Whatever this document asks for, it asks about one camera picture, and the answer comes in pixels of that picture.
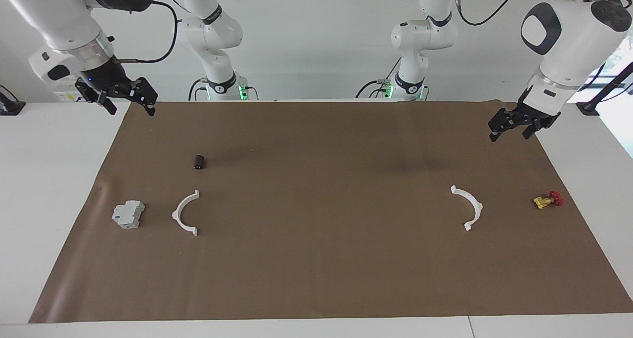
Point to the black stand base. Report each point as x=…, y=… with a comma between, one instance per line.
x=10, y=106

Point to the dark brown cylinder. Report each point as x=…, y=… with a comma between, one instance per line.
x=199, y=162

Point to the brown table mat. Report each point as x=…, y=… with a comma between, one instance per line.
x=321, y=269

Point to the white wall socket box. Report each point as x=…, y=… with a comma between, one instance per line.
x=67, y=97

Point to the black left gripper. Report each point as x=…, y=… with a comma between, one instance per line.
x=526, y=114

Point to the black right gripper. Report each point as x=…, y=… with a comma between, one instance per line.
x=111, y=81

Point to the black angled stand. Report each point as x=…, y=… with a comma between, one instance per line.
x=603, y=93

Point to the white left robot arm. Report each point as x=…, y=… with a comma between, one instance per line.
x=568, y=46

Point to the grey circuit breaker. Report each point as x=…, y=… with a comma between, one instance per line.
x=127, y=215

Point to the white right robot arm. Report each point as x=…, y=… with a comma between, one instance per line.
x=64, y=26

